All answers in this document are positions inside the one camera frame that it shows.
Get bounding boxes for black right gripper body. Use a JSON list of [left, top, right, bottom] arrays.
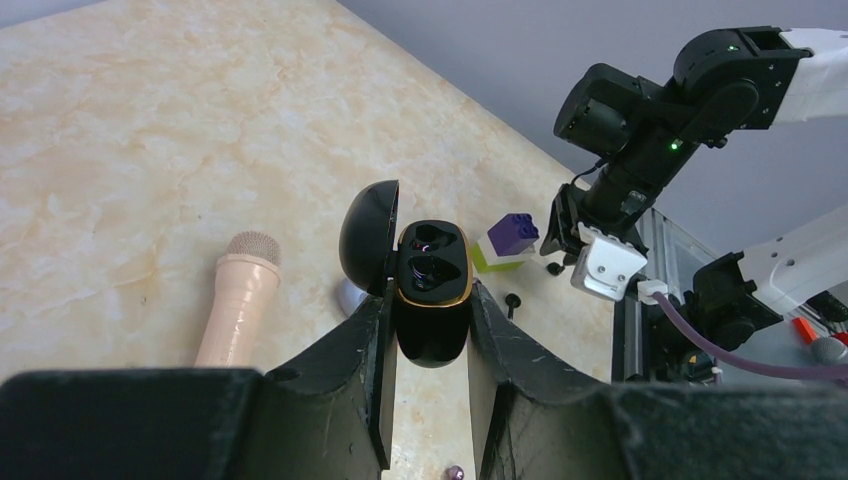
[[539, 183, 649, 259]]

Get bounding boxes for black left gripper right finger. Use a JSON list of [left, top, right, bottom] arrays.
[[468, 284, 847, 479]]

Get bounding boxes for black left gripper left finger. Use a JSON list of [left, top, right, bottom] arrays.
[[1, 300, 390, 479]]

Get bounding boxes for black earbud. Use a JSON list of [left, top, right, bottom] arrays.
[[546, 262, 567, 276], [504, 293, 522, 321]]

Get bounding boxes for black earbud charging case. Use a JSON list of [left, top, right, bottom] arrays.
[[339, 180, 473, 369]]

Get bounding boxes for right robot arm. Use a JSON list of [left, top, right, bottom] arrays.
[[541, 26, 847, 351]]

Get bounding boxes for grey-blue oval case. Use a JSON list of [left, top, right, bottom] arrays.
[[335, 278, 369, 318]]

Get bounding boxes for purple and green toy blocks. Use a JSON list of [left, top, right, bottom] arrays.
[[471, 213, 540, 273]]

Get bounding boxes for purple earbud pair left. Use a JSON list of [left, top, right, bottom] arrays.
[[443, 465, 465, 480]]

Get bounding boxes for aluminium frame rail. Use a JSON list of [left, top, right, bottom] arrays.
[[611, 210, 718, 383]]

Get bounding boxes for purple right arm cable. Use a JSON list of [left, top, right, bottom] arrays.
[[639, 280, 848, 383]]

